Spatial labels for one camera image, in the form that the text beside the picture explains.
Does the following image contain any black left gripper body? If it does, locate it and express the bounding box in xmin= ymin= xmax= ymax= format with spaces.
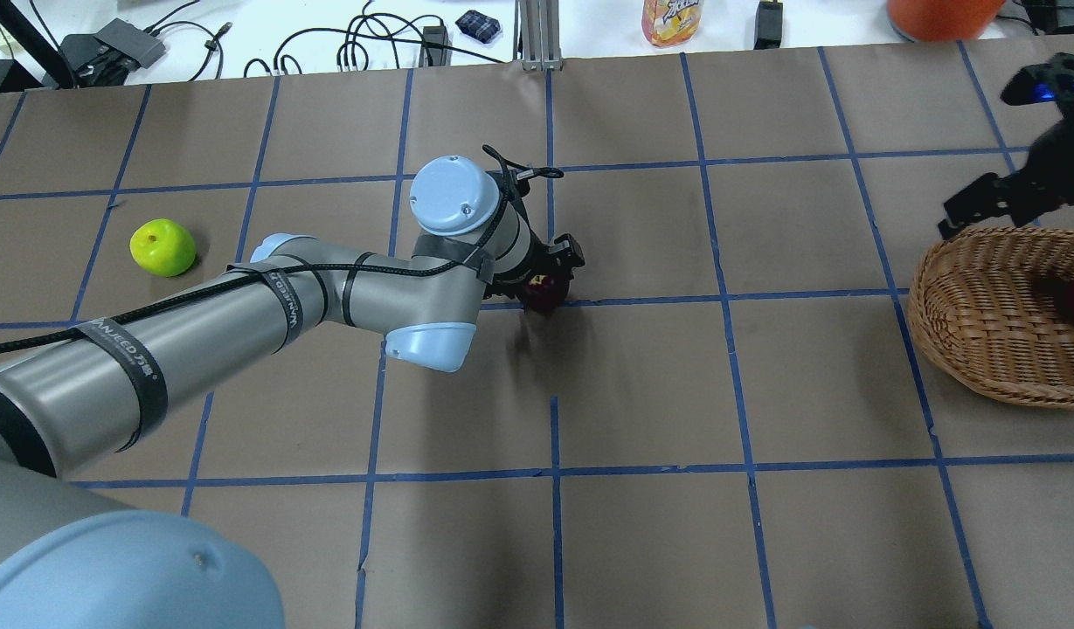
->
xmin=488 ymin=232 xmax=586 ymax=302

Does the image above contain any black power adapter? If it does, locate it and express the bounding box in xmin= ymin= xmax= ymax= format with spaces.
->
xmin=752 ymin=1 xmax=784 ymax=49

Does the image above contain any orange drink bottle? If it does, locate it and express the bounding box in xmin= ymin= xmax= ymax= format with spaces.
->
xmin=641 ymin=0 xmax=703 ymax=48

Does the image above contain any aluminium frame post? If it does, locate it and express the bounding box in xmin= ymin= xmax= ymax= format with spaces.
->
xmin=514 ymin=0 xmax=564 ymax=72

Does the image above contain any black monitor stand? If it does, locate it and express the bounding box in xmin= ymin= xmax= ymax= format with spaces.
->
xmin=0 ymin=1 xmax=142 ymax=89

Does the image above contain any orange round object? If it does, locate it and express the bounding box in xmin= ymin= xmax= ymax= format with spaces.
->
xmin=885 ymin=0 xmax=1007 ymax=43

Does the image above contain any wicker basket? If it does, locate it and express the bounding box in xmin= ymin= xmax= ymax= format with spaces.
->
xmin=908 ymin=226 xmax=1074 ymax=410

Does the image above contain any dark red apple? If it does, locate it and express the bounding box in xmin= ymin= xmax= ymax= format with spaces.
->
xmin=517 ymin=273 xmax=570 ymax=315

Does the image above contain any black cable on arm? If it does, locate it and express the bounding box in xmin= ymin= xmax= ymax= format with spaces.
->
xmin=0 ymin=144 xmax=565 ymax=359

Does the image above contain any dark blue small pouch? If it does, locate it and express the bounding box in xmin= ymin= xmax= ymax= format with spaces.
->
xmin=455 ymin=10 xmax=503 ymax=45

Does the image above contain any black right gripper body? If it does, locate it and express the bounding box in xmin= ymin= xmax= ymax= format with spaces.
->
xmin=1022 ymin=116 xmax=1074 ymax=224

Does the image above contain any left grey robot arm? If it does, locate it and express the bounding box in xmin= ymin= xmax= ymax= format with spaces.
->
xmin=0 ymin=155 xmax=585 ymax=628

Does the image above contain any green apple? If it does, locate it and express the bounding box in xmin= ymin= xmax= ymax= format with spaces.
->
xmin=128 ymin=218 xmax=197 ymax=278

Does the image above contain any grey usb hub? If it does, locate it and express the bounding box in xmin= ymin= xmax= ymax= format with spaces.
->
xmin=95 ymin=17 xmax=166 ymax=69

